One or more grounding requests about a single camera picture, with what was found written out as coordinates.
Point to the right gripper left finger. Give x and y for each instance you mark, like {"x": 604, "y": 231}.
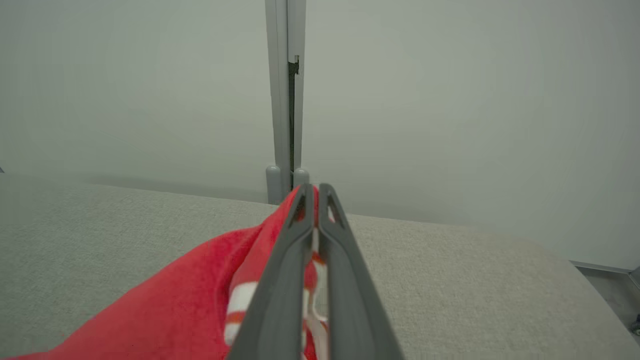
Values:
{"x": 280, "y": 290}

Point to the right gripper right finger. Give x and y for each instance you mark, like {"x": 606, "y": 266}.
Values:
{"x": 350, "y": 300}

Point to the red basketball jersey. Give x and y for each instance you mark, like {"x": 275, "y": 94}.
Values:
{"x": 165, "y": 300}

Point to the grey cylindrical post bumper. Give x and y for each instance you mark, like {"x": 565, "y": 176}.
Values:
{"x": 301, "y": 176}
{"x": 273, "y": 185}

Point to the grey partition post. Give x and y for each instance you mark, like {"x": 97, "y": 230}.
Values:
{"x": 278, "y": 100}

